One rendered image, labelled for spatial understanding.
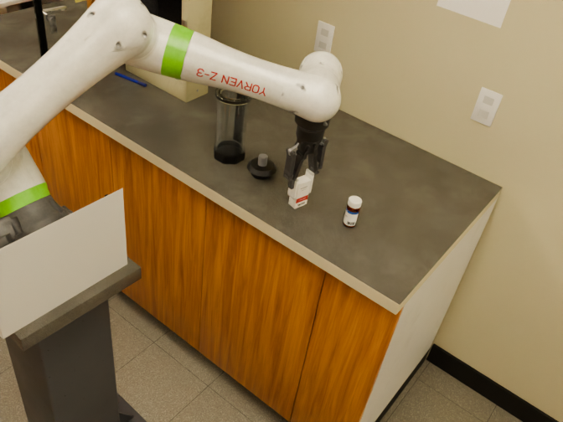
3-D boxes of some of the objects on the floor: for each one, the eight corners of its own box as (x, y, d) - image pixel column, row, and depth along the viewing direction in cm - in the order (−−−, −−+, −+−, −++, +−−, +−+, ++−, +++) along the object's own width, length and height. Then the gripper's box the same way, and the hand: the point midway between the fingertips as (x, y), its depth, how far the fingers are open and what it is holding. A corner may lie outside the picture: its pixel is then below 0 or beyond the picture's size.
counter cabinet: (106, 156, 336) (94, 0, 279) (423, 362, 251) (498, 197, 194) (-3, 208, 292) (-44, 35, 235) (337, 478, 207) (401, 308, 150)
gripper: (327, 109, 162) (313, 177, 177) (276, 125, 152) (266, 196, 167) (346, 121, 158) (330, 191, 172) (294, 139, 148) (282, 211, 163)
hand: (300, 185), depth 168 cm, fingers open, 5 cm apart
